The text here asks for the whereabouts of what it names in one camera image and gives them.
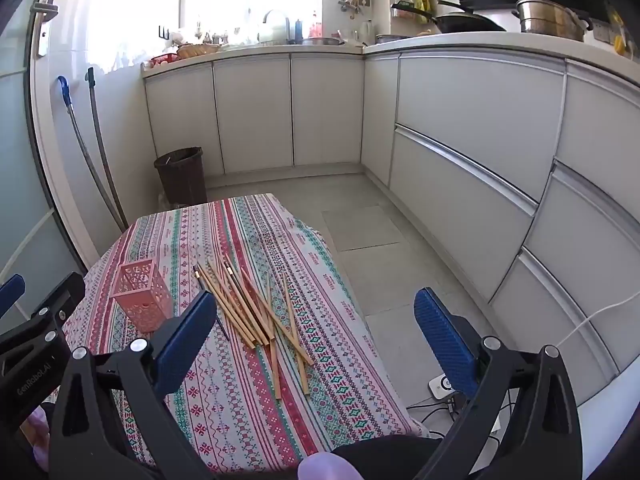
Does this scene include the black cable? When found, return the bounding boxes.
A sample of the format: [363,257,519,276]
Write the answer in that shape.
[406,394,506,438]

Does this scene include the stainless steel pot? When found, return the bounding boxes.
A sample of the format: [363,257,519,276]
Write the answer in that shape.
[511,0,594,44]

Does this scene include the woven basket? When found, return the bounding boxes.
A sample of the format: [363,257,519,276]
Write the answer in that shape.
[176,42,221,59]

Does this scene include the person's right hand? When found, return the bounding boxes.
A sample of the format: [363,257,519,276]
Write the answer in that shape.
[299,452,362,480]

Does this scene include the pink perforated utensil holder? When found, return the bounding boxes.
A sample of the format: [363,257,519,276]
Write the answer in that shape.
[109,260,173,335]

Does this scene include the white countertop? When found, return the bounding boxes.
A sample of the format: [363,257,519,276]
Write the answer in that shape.
[141,31,640,79]

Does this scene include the black wok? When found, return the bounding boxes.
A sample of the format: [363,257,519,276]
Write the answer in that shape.
[390,0,507,36]

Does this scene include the pile of wooden chopsticks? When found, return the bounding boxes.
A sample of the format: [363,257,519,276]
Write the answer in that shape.
[192,252,316,401]

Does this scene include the grey hose dark handle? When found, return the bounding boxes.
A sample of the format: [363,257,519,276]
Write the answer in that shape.
[84,66,130,231]

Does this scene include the white kitchen cabinet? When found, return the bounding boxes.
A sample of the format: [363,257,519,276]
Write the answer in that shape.
[142,52,367,179]
[361,42,640,398]

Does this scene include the frosted glass door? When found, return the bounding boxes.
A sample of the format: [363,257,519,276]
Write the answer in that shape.
[0,0,96,311]

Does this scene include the striped patterned tablecloth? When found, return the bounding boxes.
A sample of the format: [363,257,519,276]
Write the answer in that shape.
[60,192,426,480]

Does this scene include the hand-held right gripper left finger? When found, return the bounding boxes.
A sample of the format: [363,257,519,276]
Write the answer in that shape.
[47,290,218,480]

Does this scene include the metal door handle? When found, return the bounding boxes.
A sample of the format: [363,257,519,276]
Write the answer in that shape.
[34,0,57,57]

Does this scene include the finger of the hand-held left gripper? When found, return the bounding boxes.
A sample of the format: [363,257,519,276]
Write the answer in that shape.
[27,271,87,346]
[0,274,27,319]

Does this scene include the white cable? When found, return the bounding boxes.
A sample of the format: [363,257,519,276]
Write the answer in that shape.
[554,291,640,347]

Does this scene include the grey hose blue handle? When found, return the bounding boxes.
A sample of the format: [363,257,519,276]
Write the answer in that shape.
[56,75,126,233]

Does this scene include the dark brown trash bin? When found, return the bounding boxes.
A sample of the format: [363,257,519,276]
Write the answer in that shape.
[153,147,208,208]

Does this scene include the white power strip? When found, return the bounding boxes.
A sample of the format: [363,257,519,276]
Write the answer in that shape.
[428,373,459,404]

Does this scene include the bright window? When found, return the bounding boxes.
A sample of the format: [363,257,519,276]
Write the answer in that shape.
[87,0,323,73]

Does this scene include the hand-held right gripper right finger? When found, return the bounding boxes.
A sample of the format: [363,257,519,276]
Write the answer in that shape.
[412,287,583,480]

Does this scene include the person's left hand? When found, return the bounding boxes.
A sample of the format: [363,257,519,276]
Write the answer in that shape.
[20,406,51,457]

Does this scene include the black cloth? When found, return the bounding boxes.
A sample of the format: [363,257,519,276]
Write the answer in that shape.
[330,435,443,480]

